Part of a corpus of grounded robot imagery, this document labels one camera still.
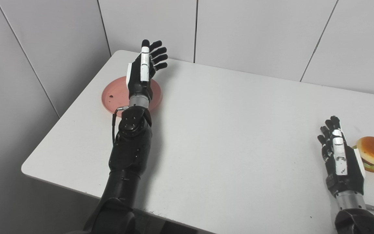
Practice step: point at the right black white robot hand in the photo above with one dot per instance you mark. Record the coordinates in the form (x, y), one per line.
(341, 162)

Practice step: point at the pink round plate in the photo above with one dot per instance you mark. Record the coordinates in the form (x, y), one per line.
(115, 94)

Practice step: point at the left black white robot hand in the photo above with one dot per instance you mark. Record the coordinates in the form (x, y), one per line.
(141, 71)

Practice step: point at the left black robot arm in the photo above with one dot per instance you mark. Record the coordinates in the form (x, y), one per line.
(125, 162)

